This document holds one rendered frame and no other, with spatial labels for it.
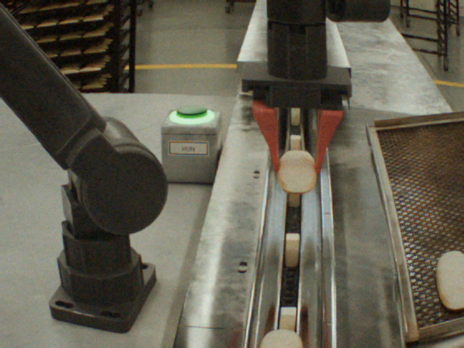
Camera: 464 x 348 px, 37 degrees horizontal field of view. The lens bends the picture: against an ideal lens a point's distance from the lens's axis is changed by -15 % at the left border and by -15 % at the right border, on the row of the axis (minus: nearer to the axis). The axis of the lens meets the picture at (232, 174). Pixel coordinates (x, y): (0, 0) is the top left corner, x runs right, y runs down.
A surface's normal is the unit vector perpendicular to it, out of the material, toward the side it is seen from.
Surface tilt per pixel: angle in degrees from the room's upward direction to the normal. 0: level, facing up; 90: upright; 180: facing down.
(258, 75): 0
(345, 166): 0
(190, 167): 90
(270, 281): 0
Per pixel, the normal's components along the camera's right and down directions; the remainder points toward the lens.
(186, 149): -0.08, 0.38
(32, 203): 0.00, -0.92
